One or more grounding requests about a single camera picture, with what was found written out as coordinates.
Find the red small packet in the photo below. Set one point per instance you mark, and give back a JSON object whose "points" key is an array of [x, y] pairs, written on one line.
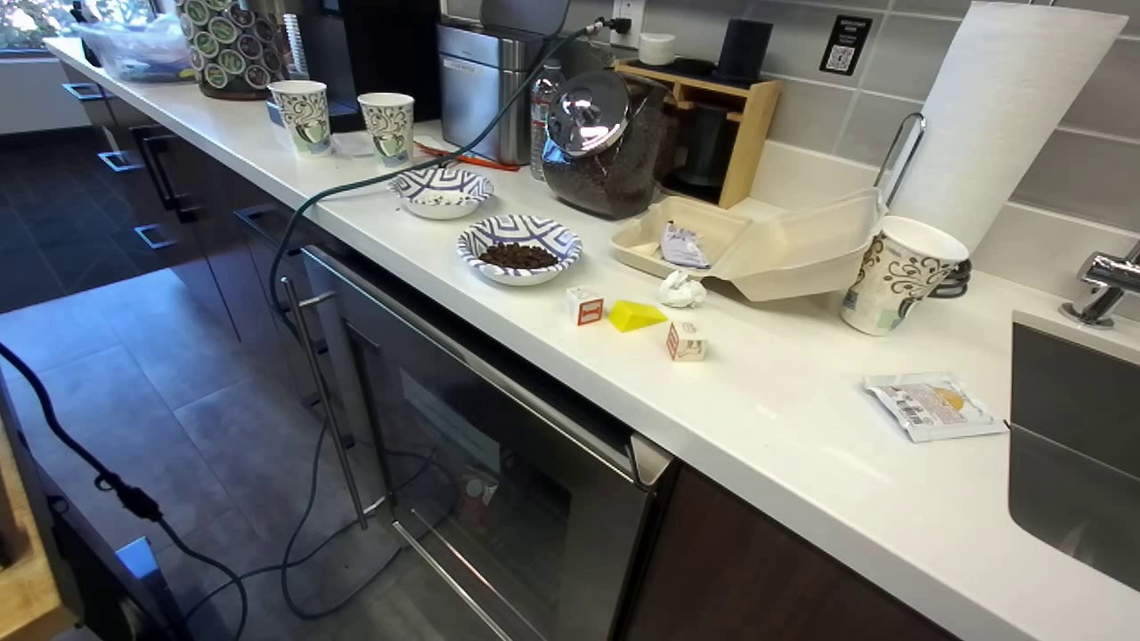
{"points": [[589, 311]]}

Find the black silver Keurig coffeemaker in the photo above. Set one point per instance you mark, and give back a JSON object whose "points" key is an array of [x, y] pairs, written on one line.
{"points": [[376, 53]]}

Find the yellow small packet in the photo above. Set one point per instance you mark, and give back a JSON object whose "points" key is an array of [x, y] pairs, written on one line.
{"points": [[634, 315]]}

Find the orange stick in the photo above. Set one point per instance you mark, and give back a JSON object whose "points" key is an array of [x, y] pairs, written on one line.
{"points": [[469, 158]]}

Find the stainless steel canister box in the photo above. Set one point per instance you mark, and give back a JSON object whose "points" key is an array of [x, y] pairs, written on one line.
{"points": [[482, 95]]}

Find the small creamer cup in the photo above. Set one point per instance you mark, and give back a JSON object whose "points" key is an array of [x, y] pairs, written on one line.
{"points": [[686, 344]]}

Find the white paper towel roll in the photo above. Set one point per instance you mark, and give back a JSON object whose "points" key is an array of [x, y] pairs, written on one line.
{"points": [[998, 120]]}

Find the patterned paper cup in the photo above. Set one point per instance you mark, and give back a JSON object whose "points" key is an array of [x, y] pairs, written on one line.
{"points": [[390, 129], [304, 114]]}

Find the clear printed flat packet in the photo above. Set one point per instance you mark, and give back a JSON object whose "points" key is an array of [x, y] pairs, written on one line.
{"points": [[932, 408]]}

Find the wrapper inside takeout container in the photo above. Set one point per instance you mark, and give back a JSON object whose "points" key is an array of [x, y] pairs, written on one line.
{"points": [[686, 245]]}

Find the glass jar of coffee beans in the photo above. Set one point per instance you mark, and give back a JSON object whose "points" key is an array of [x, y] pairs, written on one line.
{"points": [[610, 160]]}

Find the beige takeout container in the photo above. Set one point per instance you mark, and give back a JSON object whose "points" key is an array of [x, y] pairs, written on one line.
{"points": [[784, 253]]}

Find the white wall outlet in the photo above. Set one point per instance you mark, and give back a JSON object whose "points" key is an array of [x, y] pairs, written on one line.
{"points": [[628, 14]]}

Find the patterned bowl with coffee grounds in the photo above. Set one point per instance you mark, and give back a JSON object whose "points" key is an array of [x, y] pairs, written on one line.
{"points": [[521, 251]]}

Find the small white cup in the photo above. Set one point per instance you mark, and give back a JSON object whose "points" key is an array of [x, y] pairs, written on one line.
{"points": [[658, 46]]}

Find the wooden counter rack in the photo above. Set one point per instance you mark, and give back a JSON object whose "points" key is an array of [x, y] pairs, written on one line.
{"points": [[751, 129]]}

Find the black box on rack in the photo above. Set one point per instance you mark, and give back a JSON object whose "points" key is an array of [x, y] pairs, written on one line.
{"points": [[746, 52]]}

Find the crumpled white wrapper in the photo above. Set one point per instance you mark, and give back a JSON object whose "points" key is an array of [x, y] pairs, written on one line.
{"points": [[682, 288]]}

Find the patterned ceramic mug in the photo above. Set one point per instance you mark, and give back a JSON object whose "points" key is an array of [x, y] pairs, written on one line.
{"points": [[895, 279]]}

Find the chrome sink faucet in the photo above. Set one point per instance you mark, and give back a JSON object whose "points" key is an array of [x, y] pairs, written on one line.
{"points": [[1108, 279]]}

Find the empty patterned paper bowl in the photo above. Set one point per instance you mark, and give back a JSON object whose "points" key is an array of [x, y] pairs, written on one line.
{"points": [[442, 191]]}

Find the plastic wrapped paper plates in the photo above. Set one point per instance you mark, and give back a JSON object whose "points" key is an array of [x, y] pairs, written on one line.
{"points": [[131, 46]]}

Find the black wall label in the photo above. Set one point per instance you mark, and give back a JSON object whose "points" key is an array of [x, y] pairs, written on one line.
{"points": [[844, 44]]}

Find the steel kitchen sink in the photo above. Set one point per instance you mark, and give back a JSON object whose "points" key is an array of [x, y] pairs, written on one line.
{"points": [[1072, 451]]}

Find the stainless undercounter appliance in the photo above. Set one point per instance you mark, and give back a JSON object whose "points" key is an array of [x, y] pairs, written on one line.
{"points": [[511, 474]]}

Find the dark undersink cabinet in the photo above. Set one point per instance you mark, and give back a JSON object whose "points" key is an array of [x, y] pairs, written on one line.
{"points": [[759, 572]]}

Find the wooden table corner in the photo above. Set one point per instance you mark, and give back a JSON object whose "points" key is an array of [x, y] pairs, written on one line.
{"points": [[25, 583]]}

